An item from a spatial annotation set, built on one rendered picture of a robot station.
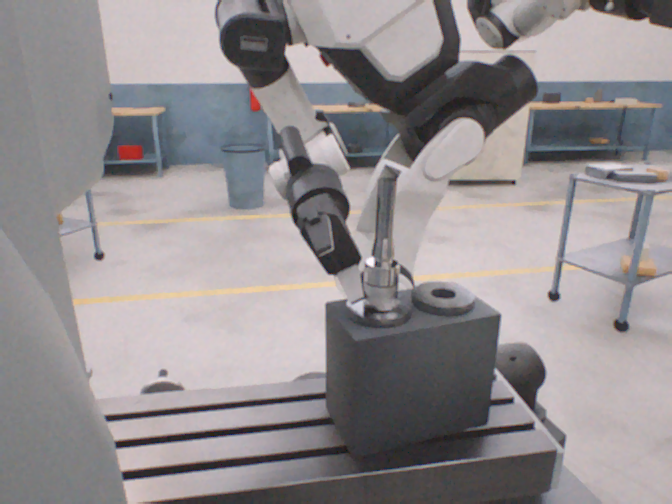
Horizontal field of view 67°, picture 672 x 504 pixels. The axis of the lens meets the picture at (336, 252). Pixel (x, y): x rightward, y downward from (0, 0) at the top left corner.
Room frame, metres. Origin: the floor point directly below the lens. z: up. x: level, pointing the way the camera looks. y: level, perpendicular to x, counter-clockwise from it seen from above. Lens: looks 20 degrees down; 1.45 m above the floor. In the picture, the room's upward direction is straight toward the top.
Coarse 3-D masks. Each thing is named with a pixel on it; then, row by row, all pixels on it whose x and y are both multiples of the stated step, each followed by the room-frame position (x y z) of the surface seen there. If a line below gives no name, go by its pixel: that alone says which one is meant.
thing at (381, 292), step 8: (368, 280) 0.61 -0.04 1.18; (376, 280) 0.60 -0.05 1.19; (384, 280) 0.60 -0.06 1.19; (392, 280) 0.61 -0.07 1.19; (368, 288) 0.61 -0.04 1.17; (376, 288) 0.60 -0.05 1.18; (384, 288) 0.60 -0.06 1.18; (392, 288) 0.61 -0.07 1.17; (368, 296) 0.61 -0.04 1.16; (376, 296) 0.60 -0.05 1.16; (384, 296) 0.60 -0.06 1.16; (392, 296) 0.61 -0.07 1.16; (368, 304) 0.61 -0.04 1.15; (376, 304) 0.60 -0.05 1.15; (384, 304) 0.60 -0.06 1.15; (392, 304) 0.61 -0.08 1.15
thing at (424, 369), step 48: (432, 288) 0.68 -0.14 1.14; (336, 336) 0.61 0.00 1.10; (384, 336) 0.56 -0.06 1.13; (432, 336) 0.59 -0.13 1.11; (480, 336) 0.61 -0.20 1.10; (336, 384) 0.61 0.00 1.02; (384, 384) 0.56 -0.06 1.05; (432, 384) 0.59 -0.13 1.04; (480, 384) 0.62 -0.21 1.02; (384, 432) 0.57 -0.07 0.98; (432, 432) 0.59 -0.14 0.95
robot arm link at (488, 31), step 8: (472, 0) 1.12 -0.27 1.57; (480, 0) 1.10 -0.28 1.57; (488, 0) 1.10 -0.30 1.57; (496, 0) 1.10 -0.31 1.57; (504, 0) 1.10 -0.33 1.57; (472, 8) 1.12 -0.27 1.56; (480, 8) 1.10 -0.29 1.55; (488, 8) 1.10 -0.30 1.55; (472, 16) 1.14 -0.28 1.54; (480, 16) 1.11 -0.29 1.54; (480, 24) 1.12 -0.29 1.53; (488, 24) 1.09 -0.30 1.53; (480, 32) 1.14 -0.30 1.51; (488, 32) 1.11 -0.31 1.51; (496, 32) 1.08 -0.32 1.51; (488, 40) 1.13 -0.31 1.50; (496, 40) 1.10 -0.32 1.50; (504, 40) 1.09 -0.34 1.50; (496, 48) 1.12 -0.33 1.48
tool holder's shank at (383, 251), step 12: (384, 180) 0.62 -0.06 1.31; (396, 180) 0.62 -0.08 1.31; (384, 192) 0.62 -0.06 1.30; (384, 204) 0.62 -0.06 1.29; (384, 216) 0.62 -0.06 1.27; (384, 228) 0.62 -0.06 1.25; (384, 240) 0.62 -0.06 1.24; (372, 252) 0.62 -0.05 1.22; (384, 252) 0.61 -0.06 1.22; (384, 264) 0.62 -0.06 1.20
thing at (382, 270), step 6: (372, 258) 0.64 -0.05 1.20; (366, 264) 0.62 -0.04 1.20; (372, 264) 0.62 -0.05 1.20; (390, 264) 0.62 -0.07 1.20; (396, 264) 0.62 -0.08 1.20; (366, 270) 0.62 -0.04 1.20; (372, 270) 0.61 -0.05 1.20; (378, 270) 0.60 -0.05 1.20; (384, 270) 0.60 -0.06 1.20; (390, 270) 0.60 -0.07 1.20; (396, 270) 0.61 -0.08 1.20
